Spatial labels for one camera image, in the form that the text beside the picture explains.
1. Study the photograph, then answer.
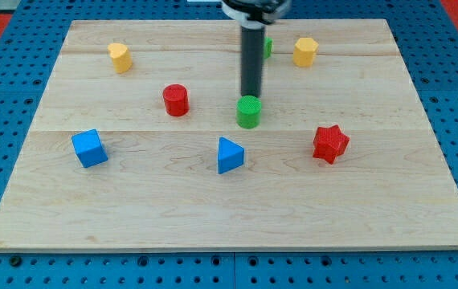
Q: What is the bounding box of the red star block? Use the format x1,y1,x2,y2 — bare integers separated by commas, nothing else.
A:
313,124,350,165

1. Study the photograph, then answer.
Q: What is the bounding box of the green block behind rod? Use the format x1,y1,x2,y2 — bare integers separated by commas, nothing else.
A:
264,37,273,59

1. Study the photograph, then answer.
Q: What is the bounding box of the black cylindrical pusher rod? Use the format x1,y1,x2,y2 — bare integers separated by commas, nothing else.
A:
240,26,265,98

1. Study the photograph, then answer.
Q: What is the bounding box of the blue triangle block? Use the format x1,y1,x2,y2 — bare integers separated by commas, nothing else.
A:
217,136,245,174

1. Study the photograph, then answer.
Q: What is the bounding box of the yellow heart block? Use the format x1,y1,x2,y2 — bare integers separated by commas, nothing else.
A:
108,43,133,74

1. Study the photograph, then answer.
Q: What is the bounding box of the wooden board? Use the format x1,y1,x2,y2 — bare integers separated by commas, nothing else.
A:
0,19,458,254

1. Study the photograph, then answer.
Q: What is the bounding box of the blue cube block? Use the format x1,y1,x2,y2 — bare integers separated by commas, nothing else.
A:
72,129,108,168

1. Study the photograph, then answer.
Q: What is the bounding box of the red cylinder block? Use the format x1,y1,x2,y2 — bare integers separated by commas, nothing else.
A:
162,83,190,116

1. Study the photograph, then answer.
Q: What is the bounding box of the yellow hexagon block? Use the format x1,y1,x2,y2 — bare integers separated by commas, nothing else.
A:
292,38,319,67

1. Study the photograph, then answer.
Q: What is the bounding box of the green cylinder block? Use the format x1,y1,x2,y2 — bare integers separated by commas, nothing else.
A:
236,96,262,129

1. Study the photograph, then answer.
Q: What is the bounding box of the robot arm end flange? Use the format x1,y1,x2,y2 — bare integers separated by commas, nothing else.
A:
222,0,292,30

